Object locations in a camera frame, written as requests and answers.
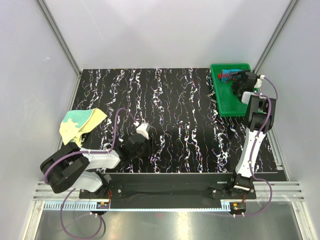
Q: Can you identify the yellow and green towel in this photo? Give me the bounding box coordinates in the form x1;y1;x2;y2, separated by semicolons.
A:
59;108;107;147

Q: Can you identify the red and blue towel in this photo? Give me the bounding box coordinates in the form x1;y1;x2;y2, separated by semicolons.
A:
217;69;242;83

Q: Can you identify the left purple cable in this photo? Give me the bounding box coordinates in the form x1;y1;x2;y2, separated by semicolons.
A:
43;107;141;238

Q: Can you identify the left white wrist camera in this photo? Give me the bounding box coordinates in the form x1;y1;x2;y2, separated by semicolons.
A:
134;121;151;140

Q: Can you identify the aluminium rail frame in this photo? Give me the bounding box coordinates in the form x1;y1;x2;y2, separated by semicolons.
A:
32;181;305;201

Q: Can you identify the green plastic bin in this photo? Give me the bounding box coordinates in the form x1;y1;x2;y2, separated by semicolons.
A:
210;63;251;117

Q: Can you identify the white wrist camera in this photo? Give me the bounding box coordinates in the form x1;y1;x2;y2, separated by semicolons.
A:
134;121;151;140
254;74;265;89

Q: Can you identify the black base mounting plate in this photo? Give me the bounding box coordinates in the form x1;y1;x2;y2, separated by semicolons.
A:
79;173;242;211

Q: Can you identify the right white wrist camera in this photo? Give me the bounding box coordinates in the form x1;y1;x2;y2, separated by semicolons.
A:
254;74;265;89

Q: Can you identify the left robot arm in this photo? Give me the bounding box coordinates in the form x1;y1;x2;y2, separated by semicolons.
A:
40;133;151;198

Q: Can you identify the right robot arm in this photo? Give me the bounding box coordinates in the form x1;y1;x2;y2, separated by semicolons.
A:
226;70;278;199

